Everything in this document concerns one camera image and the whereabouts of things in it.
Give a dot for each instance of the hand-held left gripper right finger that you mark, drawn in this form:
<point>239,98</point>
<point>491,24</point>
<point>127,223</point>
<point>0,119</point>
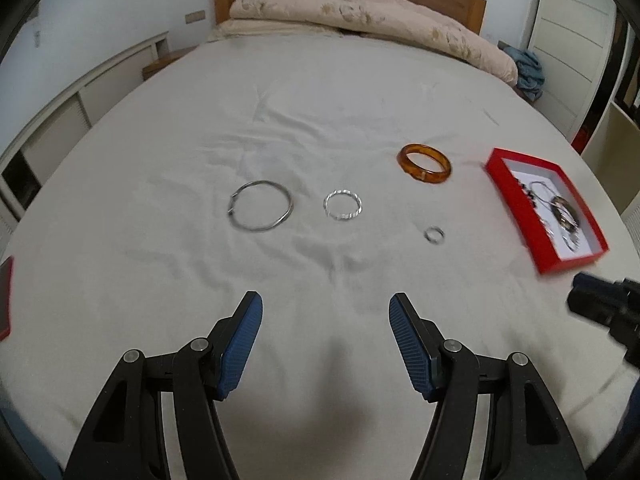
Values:
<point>410,350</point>

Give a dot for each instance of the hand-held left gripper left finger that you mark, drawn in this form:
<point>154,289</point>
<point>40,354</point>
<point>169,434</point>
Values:
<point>240,345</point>

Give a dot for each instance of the dark mottled bangle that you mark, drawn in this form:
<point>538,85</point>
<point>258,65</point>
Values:
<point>562,216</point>

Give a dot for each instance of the beige floral duvet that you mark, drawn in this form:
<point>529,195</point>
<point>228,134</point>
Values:
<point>400,20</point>

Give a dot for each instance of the blue crumpled cloth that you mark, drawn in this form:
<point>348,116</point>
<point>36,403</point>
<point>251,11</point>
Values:
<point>527,67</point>

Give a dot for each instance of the red bag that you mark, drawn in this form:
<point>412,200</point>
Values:
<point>581,140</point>

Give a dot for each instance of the wall socket plate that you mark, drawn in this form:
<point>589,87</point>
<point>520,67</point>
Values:
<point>195,16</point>

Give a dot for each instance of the red shallow box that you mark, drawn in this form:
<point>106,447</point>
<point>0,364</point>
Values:
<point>521,215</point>

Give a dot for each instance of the wooden nightstand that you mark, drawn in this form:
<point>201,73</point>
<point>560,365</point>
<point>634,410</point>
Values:
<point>165,62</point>

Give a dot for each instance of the cream pillow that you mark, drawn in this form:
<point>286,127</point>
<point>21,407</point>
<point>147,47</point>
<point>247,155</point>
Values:
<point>250,27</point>

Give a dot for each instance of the amber bangle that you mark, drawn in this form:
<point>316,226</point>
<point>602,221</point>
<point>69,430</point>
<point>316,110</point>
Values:
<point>406,165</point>

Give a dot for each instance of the low white wall cabinet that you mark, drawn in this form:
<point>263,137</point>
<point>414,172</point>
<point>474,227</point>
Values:
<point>100,90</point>

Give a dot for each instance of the white panelled wardrobe door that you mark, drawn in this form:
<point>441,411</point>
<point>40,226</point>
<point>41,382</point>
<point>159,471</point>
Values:
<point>565,35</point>

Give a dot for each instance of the large thin silver bangle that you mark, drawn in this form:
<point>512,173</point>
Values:
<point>230,208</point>

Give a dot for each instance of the red box lid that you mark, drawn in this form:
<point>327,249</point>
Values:
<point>5,330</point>

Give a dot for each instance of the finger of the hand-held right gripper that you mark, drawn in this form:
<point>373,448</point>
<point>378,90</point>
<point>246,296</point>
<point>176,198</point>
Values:
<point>595,300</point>
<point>630,325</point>

